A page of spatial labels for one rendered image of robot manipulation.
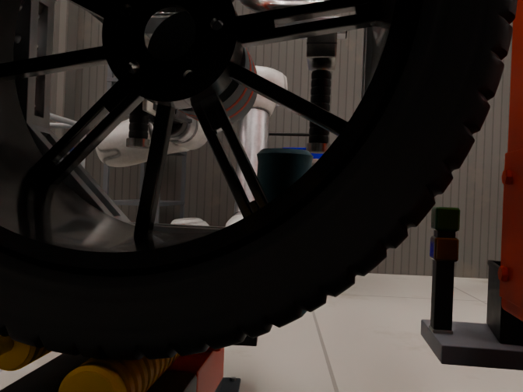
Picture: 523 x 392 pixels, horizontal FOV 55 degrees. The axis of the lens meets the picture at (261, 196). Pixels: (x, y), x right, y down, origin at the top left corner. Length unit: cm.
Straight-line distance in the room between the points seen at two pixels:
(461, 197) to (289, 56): 203
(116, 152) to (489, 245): 414
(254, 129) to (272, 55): 314
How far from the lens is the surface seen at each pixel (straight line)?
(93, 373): 46
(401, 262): 481
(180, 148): 127
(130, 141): 97
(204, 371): 65
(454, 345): 86
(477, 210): 498
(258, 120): 172
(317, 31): 63
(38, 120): 81
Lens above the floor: 67
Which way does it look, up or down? level
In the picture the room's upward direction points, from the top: 2 degrees clockwise
